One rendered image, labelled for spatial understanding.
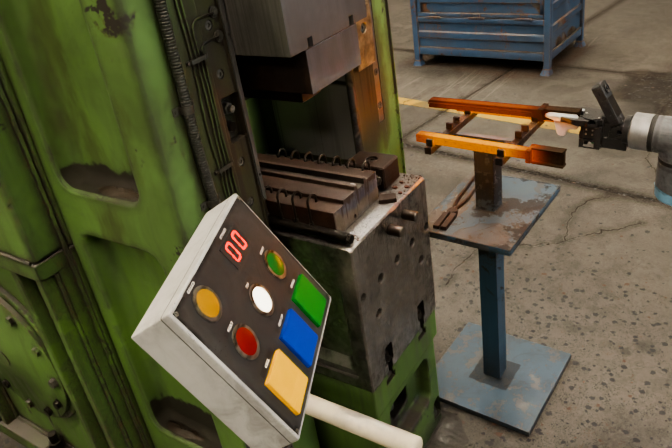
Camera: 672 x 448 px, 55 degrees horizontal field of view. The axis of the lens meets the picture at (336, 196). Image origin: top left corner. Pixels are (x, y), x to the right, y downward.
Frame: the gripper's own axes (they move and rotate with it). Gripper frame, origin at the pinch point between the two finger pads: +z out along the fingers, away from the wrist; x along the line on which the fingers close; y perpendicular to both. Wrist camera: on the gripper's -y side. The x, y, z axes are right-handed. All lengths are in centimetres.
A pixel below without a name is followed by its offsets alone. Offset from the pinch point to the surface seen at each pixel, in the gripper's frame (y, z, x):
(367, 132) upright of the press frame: 5.0, 45.3, -20.0
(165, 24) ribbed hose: -43, 41, -83
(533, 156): 7.7, -0.1, -12.0
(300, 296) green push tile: 1, 11, -92
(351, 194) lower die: 6, 30, -51
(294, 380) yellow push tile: 4, 2, -106
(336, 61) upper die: -26, 31, -49
